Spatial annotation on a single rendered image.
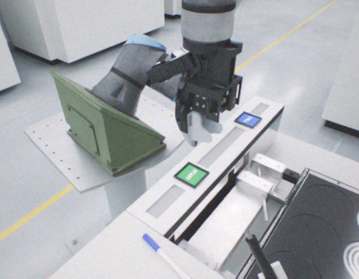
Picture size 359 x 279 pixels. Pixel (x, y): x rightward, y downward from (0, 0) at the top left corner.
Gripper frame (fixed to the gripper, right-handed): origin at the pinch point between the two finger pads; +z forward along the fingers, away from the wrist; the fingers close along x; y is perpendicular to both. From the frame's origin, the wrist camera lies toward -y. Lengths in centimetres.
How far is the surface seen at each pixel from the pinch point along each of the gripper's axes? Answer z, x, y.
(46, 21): 57, 138, -277
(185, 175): 9.6, -0.6, -0.8
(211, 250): 18.0, -7.8, 10.8
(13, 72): 86, 79, -256
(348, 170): 24, 41, 27
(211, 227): 18.0, -3.1, 7.9
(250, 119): 9.5, 26.6, 1.1
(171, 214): 10.0, -10.2, 2.9
